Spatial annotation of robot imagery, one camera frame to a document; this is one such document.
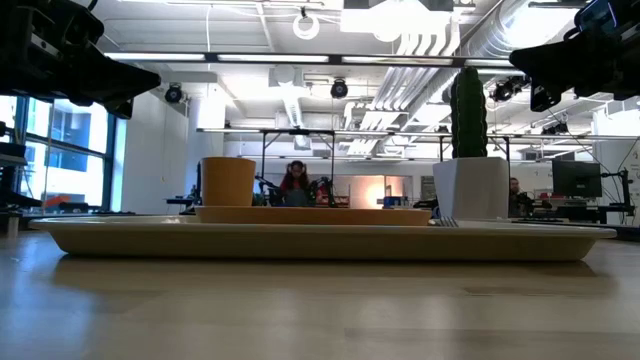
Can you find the black computer monitor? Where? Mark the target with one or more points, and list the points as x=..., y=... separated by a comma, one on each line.
x=577, y=179

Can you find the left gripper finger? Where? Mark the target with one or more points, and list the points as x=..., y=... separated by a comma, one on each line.
x=117, y=70
x=125, y=89

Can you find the green cactus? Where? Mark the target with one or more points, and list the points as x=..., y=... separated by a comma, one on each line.
x=468, y=115

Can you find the blue box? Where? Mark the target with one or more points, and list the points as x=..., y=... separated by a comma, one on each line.
x=392, y=202

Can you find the white faceted plant pot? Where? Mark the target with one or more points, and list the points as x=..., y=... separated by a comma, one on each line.
x=470, y=190

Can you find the orange cup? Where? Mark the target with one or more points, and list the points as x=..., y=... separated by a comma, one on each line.
x=227, y=182

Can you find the beige plastic tray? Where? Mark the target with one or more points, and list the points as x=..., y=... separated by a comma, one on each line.
x=320, y=245

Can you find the overhead light bar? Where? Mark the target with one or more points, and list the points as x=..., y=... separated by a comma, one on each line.
x=335, y=59

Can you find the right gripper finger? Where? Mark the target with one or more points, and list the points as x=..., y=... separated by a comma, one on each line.
x=550, y=51
x=550, y=72

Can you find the person with headphones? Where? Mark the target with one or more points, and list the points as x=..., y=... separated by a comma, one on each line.
x=296, y=185

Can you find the black hanging spotlight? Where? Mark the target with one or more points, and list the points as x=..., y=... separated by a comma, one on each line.
x=505, y=90
x=173, y=94
x=339, y=89

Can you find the orange plate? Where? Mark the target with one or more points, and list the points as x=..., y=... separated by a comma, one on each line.
x=310, y=216

